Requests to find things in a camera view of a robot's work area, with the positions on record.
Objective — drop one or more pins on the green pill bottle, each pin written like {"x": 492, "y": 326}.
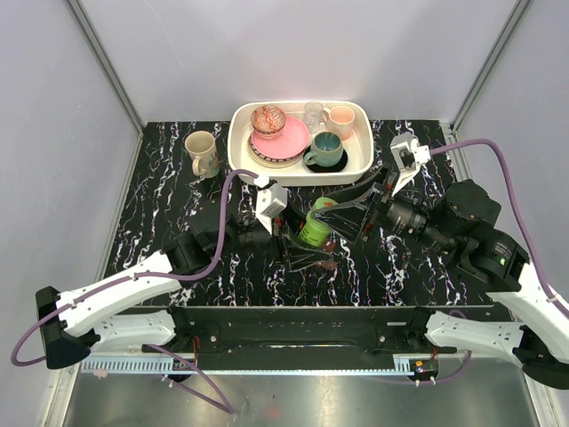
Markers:
{"x": 314, "y": 232}

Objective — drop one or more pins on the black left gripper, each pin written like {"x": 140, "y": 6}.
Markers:
{"x": 300, "y": 258}

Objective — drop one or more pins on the striped rim plate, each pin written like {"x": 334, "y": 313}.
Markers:
{"x": 269, "y": 162}

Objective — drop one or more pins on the right aluminium frame post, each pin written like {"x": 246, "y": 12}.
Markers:
{"x": 507, "y": 32}

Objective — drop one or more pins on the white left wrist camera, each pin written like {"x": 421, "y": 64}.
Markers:
{"x": 270, "y": 202}

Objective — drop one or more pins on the teal green mug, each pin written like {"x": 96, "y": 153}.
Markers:
{"x": 326, "y": 150}

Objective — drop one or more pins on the red patterned glass bowl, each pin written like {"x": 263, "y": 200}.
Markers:
{"x": 268, "y": 121}

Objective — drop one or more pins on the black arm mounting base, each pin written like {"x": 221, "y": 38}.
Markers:
{"x": 372, "y": 330}

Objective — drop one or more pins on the beige floral mug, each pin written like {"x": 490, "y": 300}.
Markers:
{"x": 201, "y": 146}

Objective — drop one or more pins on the right orange power connector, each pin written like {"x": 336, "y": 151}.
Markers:
{"x": 425, "y": 366}

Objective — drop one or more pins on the black saucer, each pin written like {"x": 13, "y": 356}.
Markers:
{"x": 339, "y": 167}

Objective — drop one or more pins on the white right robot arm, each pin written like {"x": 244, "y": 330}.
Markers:
{"x": 461, "y": 227}

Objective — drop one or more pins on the pink plate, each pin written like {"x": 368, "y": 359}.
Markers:
{"x": 290, "y": 143}

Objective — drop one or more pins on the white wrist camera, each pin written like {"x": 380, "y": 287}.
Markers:
{"x": 409, "y": 156}
{"x": 270, "y": 202}

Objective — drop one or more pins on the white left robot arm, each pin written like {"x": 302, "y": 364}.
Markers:
{"x": 76, "y": 323}

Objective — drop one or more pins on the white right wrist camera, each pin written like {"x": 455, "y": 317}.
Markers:
{"x": 409, "y": 156}

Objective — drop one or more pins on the clear glass cup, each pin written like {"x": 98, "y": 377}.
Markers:
{"x": 315, "y": 116}

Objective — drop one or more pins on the white rectangular basin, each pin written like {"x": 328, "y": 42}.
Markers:
{"x": 359, "y": 147}

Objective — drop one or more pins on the peach pink mug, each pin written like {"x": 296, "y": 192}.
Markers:
{"x": 340, "y": 120}

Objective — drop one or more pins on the aluminium frame post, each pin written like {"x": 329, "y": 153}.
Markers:
{"x": 92, "y": 39}
{"x": 507, "y": 32}

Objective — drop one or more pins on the left aluminium frame post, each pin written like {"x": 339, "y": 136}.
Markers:
{"x": 92, "y": 39}

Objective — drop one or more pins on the white slotted cable duct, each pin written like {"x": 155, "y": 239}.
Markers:
{"x": 154, "y": 364}

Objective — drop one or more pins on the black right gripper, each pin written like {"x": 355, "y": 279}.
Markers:
{"x": 346, "y": 219}

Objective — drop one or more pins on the brown pill organizer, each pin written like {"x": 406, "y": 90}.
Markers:
{"x": 330, "y": 249}

